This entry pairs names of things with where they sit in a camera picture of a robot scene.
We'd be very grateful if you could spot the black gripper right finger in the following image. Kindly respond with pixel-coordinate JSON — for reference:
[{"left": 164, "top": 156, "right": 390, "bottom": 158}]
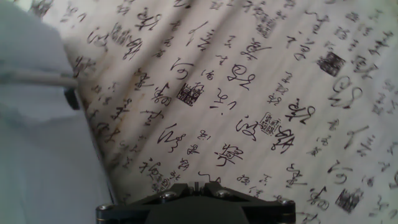
[{"left": 198, "top": 181, "right": 297, "bottom": 224}]

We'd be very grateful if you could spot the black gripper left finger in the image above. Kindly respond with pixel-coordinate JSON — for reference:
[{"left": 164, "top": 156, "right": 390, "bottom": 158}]
[{"left": 95, "top": 182, "right": 197, "bottom": 224}]

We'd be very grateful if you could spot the silver microwave door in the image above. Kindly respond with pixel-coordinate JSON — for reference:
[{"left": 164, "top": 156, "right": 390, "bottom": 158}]
[{"left": 0, "top": 79, "right": 116, "bottom": 224}]

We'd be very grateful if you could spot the silver microwave body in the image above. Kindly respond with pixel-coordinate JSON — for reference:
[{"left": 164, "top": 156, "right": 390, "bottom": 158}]
[{"left": 0, "top": 0, "right": 81, "bottom": 110}]

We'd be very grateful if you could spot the beige calligraphy print cloth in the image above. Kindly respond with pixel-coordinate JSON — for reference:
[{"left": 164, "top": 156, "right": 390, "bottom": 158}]
[{"left": 18, "top": 0, "right": 398, "bottom": 224}]

